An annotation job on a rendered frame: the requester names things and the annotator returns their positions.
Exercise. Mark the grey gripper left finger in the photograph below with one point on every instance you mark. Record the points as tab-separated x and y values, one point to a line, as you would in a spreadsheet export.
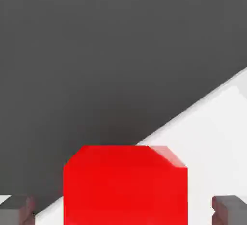
15	212

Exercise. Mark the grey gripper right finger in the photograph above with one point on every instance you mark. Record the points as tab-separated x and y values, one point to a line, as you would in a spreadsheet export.
230	212

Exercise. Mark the small red cube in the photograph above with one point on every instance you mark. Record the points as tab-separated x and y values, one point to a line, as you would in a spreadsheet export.
125	186

